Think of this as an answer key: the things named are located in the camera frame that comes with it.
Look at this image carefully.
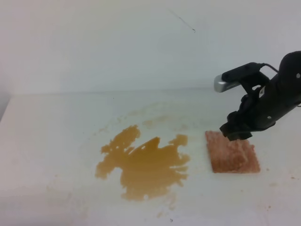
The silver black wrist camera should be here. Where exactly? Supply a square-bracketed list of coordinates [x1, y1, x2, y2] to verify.
[214, 62, 262, 93]

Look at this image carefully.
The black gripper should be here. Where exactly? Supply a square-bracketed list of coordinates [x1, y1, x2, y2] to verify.
[220, 72, 301, 141]

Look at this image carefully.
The black camera cable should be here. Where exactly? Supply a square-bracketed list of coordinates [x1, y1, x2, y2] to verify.
[260, 62, 279, 73]

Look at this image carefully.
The brown coffee spill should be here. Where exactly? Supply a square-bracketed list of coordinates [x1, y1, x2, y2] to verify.
[95, 125, 190, 201]

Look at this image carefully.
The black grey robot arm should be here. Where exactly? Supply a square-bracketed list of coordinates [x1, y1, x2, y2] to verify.
[214, 51, 301, 141]

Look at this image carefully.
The pink-brown textured rag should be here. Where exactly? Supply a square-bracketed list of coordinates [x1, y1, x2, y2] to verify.
[205, 131, 261, 174]

